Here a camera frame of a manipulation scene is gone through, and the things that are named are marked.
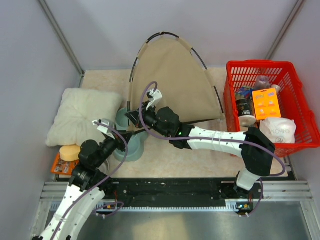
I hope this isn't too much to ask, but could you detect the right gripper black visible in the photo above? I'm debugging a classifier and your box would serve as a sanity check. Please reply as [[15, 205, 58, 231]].
[[126, 100, 172, 138]]

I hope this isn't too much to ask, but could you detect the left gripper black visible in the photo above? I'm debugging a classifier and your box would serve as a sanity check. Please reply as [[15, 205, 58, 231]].
[[94, 128, 135, 168]]

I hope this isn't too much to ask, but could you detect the black tent pole crossing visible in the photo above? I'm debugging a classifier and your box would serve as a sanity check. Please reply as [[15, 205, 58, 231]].
[[127, 117, 201, 137]]

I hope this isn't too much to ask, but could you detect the beige fabric pet tent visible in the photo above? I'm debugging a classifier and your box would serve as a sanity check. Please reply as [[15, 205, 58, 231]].
[[126, 31, 225, 126]]

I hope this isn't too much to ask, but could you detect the black tent pole long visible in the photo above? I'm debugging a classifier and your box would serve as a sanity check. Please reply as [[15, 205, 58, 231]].
[[126, 31, 225, 116]]

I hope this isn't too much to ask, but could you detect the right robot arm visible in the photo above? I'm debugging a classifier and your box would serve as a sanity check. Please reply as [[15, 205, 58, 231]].
[[125, 107, 275, 198]]

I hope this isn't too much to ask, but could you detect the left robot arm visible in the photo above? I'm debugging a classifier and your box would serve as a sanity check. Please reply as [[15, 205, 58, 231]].
[[33, 131, 133, 240]]

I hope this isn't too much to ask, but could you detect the teal double pet bowl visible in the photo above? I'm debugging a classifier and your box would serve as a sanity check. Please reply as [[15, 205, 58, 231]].
[[115, 108, 149, 162]]

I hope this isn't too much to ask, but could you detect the black pet food can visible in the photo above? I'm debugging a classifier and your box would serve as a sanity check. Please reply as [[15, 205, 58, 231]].
[[235, 98, 257, 127]]

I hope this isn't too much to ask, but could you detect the stainless steel bowl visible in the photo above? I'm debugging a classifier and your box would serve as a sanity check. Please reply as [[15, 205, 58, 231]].
[[104, 159, 110, 174]]

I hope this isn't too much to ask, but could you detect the cream fluffy pillow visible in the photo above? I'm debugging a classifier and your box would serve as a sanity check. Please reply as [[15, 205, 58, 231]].
[[45, 88, 123, 147]]

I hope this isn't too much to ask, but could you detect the yellow round sponge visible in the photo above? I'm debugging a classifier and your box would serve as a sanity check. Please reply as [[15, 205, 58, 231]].
[[59, 145, 81, 162]]

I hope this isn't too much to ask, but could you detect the orange snack packet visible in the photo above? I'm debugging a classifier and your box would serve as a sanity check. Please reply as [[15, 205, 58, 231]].
[[50, 153, 79, 176]]

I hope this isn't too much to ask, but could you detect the colourful snack bag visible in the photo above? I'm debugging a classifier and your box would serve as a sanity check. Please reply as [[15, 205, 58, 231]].
[[234, 86, 254, 101]]

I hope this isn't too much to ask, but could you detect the orange card package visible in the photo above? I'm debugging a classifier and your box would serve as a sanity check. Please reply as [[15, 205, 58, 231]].
[[252, 88, 282, 121]]

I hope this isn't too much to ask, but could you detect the white wrapped bag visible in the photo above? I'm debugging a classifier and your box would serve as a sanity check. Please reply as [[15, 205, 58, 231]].
[[259, 117, 297, 144]]

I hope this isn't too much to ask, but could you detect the red plastic basket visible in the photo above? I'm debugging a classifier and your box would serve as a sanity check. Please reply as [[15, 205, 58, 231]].
[[223, 59, 320, 157]]

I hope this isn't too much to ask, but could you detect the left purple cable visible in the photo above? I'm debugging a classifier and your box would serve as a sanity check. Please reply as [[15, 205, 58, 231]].
[[49, 121, 129, 240]]

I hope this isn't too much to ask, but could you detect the purple cable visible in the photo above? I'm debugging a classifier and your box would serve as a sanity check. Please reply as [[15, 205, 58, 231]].
[[49, 121, 129, 240], [138, 81, 287, 217]]

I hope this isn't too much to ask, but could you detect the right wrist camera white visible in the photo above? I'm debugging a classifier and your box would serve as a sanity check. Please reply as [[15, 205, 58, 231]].
[[146, 88, 163, 110]]

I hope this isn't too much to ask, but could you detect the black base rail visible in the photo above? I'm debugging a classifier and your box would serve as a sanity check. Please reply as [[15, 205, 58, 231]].
[[102, 177, 260, 209]]

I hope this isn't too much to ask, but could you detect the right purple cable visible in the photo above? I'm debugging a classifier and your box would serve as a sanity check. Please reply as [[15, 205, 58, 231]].
[[138, 81, 287, 217]]

